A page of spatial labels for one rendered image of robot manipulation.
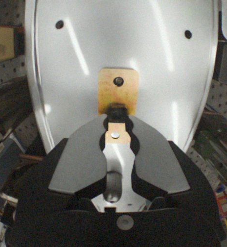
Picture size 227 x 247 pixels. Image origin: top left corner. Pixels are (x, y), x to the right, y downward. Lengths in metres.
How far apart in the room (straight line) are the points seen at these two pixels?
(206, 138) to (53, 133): 0.22
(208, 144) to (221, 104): 0.48
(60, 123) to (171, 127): 0.14
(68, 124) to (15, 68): 0.47
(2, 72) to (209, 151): 0.70
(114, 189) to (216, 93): 0.56
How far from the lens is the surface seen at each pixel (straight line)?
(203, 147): 0.22
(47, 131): 0.18
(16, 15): 0.60
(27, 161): 0.32
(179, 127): 0.18
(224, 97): 0.68
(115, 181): 0.20
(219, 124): 0.26
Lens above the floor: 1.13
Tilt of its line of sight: 59 degrees down
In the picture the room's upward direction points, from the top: 179 degrees counter-clockwise
